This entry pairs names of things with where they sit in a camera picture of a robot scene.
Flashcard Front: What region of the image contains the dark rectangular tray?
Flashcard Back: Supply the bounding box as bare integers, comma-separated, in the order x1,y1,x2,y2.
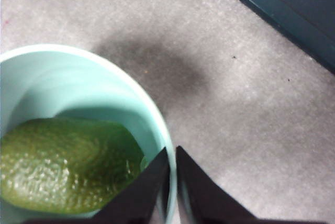
204,0,335,70

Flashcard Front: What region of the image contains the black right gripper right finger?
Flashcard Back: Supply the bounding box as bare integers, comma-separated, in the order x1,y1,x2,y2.
175,145,327,224

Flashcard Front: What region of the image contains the green avocado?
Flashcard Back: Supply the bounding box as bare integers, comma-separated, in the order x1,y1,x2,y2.
0,117,146,215

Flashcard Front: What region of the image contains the teal ceramic bowl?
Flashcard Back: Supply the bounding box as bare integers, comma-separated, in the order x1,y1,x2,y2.
0,43,178,224

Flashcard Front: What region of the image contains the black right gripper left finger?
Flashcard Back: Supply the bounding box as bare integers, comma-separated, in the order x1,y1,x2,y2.
25,147,171,224

